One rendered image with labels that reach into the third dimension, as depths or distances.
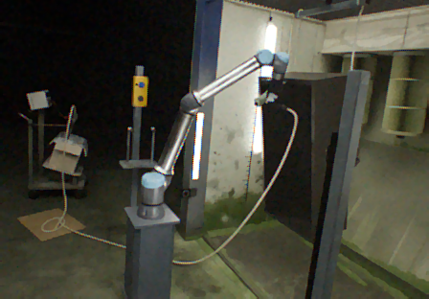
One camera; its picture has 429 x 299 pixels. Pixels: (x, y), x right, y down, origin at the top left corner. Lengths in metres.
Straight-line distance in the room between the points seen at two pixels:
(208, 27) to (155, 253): 1.90
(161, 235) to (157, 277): 0.31
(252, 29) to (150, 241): 2.08
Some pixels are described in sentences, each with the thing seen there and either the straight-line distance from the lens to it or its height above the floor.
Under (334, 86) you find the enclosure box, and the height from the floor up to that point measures 1.60.
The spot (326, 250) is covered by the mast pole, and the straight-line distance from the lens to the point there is 1.22.
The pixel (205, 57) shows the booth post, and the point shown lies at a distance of 2.90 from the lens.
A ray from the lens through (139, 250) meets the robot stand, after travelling 2.19.
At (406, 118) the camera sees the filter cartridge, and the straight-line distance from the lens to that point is 3.18.
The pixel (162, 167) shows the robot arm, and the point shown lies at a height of 0.94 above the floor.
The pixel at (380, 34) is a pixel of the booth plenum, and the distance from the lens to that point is 3.32.
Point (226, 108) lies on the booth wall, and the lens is 3.03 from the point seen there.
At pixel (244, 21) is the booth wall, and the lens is 3.12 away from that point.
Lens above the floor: 1.56
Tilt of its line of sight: 10 degrees down
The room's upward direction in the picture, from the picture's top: 5 degrees clockwise
